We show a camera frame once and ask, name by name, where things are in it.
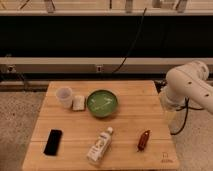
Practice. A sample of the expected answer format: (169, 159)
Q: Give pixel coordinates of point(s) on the green ceramic bowl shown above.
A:
(102, 103)

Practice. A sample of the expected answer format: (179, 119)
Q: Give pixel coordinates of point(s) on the white ceramic cup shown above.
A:
(65, 96)

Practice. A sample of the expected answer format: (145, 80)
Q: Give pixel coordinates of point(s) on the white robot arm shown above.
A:
(186, 81)

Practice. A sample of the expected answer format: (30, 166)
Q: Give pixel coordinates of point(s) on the small white block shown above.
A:
(79, 103)

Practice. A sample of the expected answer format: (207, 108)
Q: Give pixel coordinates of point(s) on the red brown pepper toy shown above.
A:
(143, 140)

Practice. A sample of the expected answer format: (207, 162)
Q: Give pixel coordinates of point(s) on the white plastic bottle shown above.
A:
(97, 150)

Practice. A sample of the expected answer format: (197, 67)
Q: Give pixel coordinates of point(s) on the black phone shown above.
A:
(53, 142)

